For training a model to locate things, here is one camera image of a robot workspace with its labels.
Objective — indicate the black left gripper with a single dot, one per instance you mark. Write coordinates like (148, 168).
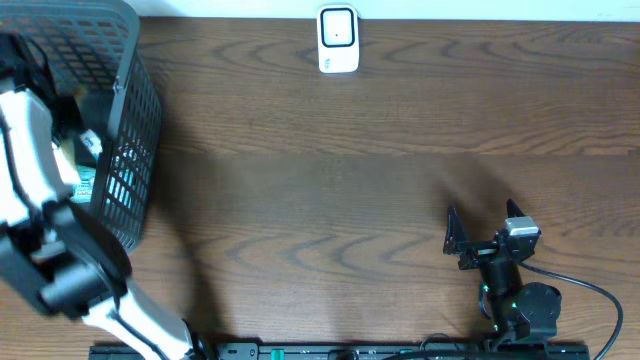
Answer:
(13, 57)

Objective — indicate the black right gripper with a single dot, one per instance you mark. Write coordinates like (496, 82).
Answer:
(479, 252)

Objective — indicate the light teal snack packet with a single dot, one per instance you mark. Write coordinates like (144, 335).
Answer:
(83, 189)

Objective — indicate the green Kleenex tissue packet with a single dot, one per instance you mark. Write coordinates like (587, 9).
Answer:
(92, 143)

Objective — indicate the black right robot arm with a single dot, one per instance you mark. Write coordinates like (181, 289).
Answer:
(522, 312)

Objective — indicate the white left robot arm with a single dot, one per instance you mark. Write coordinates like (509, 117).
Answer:
(58, 257)

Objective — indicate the white barcode scanner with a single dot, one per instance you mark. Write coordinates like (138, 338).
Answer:
(338, 39)

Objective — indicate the grey plastic mesh basket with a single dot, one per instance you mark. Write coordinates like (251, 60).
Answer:
(91, 50)

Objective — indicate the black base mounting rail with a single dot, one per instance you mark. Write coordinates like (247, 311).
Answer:
(437, 349)

